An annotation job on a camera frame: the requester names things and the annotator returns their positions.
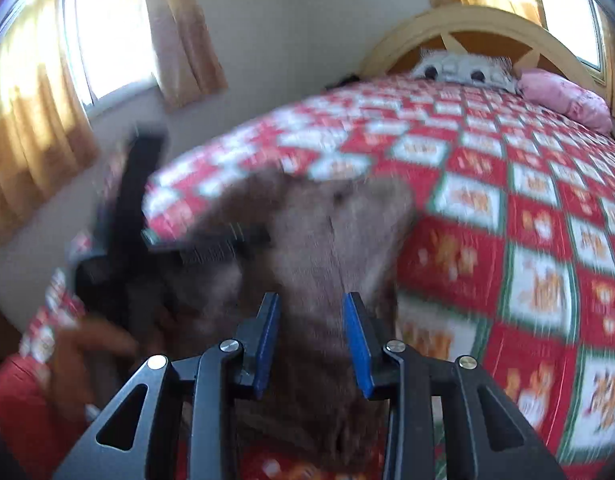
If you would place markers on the window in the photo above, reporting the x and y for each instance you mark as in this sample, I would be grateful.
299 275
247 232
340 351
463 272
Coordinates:
567 5
107 30

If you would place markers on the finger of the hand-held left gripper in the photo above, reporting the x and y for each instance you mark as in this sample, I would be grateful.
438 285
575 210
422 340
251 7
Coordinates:
207 255

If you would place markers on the person's red clothing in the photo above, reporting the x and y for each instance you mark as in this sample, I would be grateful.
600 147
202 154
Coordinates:
22 420

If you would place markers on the pink pillow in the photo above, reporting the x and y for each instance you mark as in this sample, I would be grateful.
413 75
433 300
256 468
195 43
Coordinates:
572 97

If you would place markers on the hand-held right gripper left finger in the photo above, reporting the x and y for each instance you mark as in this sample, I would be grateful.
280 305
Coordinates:
267 350

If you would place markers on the cream wooden headboard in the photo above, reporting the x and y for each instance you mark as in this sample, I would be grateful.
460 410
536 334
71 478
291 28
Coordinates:
487 17

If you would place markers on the grey white patterned pillow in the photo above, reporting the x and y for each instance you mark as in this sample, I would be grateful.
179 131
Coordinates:
457 67

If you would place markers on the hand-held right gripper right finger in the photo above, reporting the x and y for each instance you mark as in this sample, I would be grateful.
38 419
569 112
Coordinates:
357 350

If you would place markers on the brown patterned garment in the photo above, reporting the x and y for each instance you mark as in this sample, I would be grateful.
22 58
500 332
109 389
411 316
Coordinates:
312 260

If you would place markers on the person's left hand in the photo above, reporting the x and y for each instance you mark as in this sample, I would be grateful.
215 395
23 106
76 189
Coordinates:
102 335

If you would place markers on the red checkered printed blanket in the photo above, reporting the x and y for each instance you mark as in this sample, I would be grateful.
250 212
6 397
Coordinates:
487 210

